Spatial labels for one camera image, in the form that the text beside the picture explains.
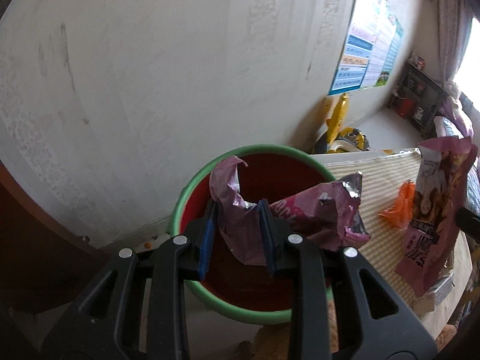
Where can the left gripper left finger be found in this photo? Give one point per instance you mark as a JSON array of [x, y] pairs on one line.
[[134, 308]]

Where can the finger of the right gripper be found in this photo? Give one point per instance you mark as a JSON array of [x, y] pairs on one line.
[[468, 222]]

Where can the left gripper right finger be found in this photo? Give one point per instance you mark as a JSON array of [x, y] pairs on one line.
[[342, 308]]

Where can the pink chip bag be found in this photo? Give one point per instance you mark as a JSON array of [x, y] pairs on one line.
[[441, 186]]

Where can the pink snack wrapper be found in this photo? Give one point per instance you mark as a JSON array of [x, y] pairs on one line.
[[327, 213]]

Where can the green red trash bin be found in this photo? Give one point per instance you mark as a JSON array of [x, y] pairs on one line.
[[238, 284]]

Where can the orange plastic wrapper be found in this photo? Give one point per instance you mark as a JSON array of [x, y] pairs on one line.
[[400, 213]]

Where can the checkered table cloth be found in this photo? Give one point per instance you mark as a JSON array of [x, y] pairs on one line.
[[383, 174]]

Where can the plaid bed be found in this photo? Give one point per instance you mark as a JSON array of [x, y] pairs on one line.
[[452, 121]]

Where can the dark shelf rack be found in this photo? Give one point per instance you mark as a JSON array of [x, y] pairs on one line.
[[417, 98]]

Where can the yellow toy vehicle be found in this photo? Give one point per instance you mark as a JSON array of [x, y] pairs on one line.
[[349, 139]]

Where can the yellow duck toy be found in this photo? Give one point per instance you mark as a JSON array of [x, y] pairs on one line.
[[335, 122]]

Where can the pink curtain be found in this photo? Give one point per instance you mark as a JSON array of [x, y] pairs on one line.
[[455, 22]]

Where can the blue pinyin wall poster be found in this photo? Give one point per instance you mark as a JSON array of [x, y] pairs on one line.
[[371, 45]]

